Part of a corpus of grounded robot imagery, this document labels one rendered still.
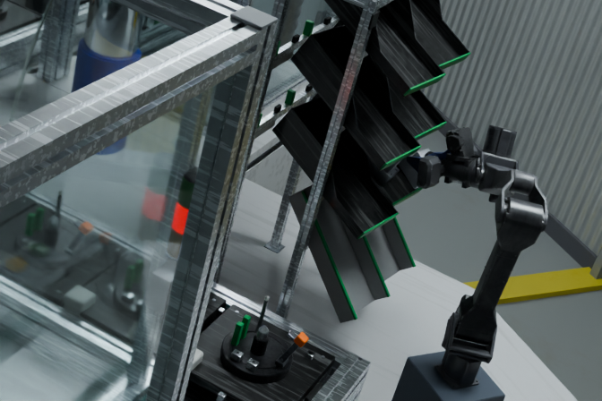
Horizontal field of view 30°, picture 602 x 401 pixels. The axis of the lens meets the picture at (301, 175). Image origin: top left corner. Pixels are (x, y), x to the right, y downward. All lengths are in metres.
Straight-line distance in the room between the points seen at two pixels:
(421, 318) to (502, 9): 2.78
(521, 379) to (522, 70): 2.71
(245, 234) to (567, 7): 2.52
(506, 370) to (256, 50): 1.76
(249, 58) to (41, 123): 0.25
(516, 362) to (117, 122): 1.94
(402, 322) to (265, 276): 0.33
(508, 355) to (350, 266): 0.47
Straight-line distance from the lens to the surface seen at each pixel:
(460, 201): 4.99
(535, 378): 2.60
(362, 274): 2.39
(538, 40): 5.03
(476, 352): 2.10
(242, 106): 0.94
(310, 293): 2.59
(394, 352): 2.51
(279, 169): 3.36
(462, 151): 2.28
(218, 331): 2.23
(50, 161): 0.71
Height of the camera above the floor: 2.34
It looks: 29 degrees down
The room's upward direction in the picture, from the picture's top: 16 degrees clockwise
